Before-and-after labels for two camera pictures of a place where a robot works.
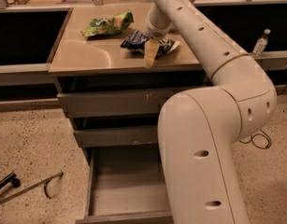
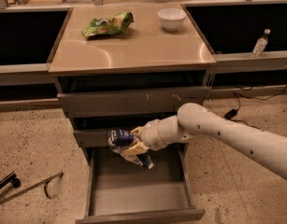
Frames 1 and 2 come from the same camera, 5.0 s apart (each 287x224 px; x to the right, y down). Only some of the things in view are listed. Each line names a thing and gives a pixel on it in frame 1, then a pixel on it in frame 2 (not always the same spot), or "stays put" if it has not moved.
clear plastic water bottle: (261, 43) stays put
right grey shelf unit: (262, 27) stays put
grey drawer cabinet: (114, 100) stays put
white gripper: (156, 32) → (150, 136)
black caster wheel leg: (11, 178) stays put
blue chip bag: (136, 39) → (119, 138)
